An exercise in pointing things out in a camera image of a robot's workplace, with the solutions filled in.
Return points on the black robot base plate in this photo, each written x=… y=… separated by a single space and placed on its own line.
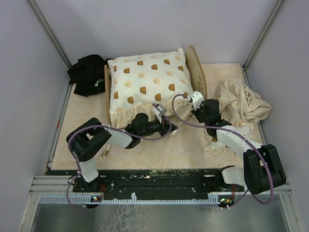
x=151 y=184

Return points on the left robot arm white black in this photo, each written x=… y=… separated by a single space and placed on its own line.
x=86 y=141

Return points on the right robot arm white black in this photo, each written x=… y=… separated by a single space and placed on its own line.
x=262 y=167

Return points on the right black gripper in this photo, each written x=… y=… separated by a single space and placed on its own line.
x=196 y=112

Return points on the aluminium corner rail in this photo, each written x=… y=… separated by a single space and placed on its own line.
x=263 y=34
x=47 y=28

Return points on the bear print white cushion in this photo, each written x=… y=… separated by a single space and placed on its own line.
x=149 y=89

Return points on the wooden pet bed frame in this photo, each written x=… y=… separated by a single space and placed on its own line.
x=198 y=72

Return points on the left aluminium corner rail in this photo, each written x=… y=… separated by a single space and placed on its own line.
x=47 y=28

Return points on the small bear print cloth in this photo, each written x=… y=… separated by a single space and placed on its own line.
x=234 y=140

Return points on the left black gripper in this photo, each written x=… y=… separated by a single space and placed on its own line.
x=165 y=126

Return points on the black cloth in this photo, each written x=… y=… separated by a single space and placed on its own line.
x=88 y=75

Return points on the right aluminium corner rail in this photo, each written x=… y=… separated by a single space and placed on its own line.
x=263 y=34

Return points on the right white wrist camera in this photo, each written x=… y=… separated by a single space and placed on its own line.
x=196 y=99

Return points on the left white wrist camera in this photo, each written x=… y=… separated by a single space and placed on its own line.
x=159 y=110

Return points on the cream crumpled blanket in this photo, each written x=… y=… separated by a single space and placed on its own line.
x=239 y=104

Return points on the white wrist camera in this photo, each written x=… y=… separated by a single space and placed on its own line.
x=159 y=110
x=196 y=99

